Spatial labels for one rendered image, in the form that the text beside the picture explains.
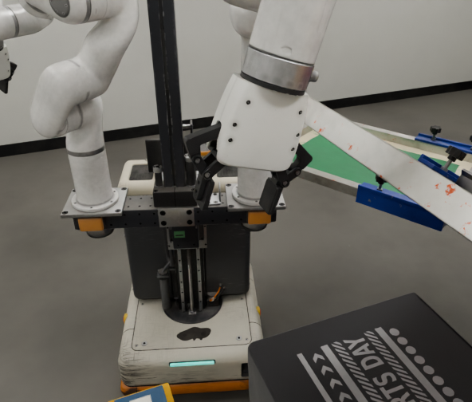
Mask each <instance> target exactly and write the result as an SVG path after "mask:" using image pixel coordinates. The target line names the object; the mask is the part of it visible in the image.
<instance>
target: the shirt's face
mask: <svg viewBox="0 0 472 402"><path fill-rule="evenodd" d="M391 323H393V324H394V325H395V326H396V327H397V328H398V329H399V330H400V332H401V333H402V334H403V335H404V336H405V337H406V338H407V339H408V340H409V341H410V342H411V343H412V344H413V345H414V346H415V347H416V348H417V349H418V351H419V352H420V353H421V354H422V355H423V356H424V357H425V358H426V359H427V360H428V362H429V363H430V364H431V365H432V366H433V367H434V368H435V369H436V370H437V371H438V373H439V374H440V375H441V376H442V377H443V378H444V379H445V380H446V381H447V383H448V384H449V385H450V386H451V387H452V388H453V389H454V390H455V391H456V392H457V393H458V394H459V395H460V396H461V398H463V399H464V400H465V402H472V346H471V345H470V344H469V343H468V342H467V341H465V340H464V339H463V338H462V337H461V336H460V335H459V334H458V333H457V332H456V331H455V330H454V329H453V328H452V327H450V326H449V325H448V324H447V323H446V322H445V321H444V320H443V319H442V318H441V317H440V316H439V315H438V314H437V313H436V312H435V311H434V310H433V309H432V308H431V307H430V306H429V305H428V304H427V303H426V302H425V301H424V300H422V299H421V298H420V297H419V296H418V295H417V294H416V293H413V294H408V295H405V296H402V297H400V298H395V299H392V300H390V301H385V302H382V303H380V304H377V305H372V306H369V307H367V308H364V309H359V310H357V311H354V312H351V313H346V314H344V315H341V316H339V317H334V318H331V319H328V320H325V321H321V322H318V323H316V324H312V325H308V326H306V327H303V328H299V329H295V330H293V331H289V332H287V333H283V334H280V335H277V336H274V337H270V338H267V339H264V340H261V341H257V342H254V343H253V344H252V345H251V349H252V351H253V353H254V355H255V356H256V358H257V360H258V363H259V364H260V366H261V368H262V370H263V372H264V373H265V376H266V378H267V380H268V381H269V383H270V385H271V387H272V389H273V391H274V393H275V395H276V397H277V398H278V400H279V402H324V401H323V400H322V398H321V396H320V395H319V393H318V391H317V390H316V389H315V387H314V385H313V383H312V382H311V380H310V379H309V377H308V376H307V374H306V372H305V370H304V369H303V368H302V366H301V364H300V362H299V361H298V359H297V358H296V356H295V355H297V354H300V353H304V352H307V351H309V350H312V349H316V348H319V347H321V346H324V345H328V344H331V343H333V342H336V341H340V340H343V339H345V338H348V337H352V336H355V335H357V334H360V333H364V332H367V331H369V330H373V329H377V328H379V327H382V326H385V325H389V324H391Z"/></svg>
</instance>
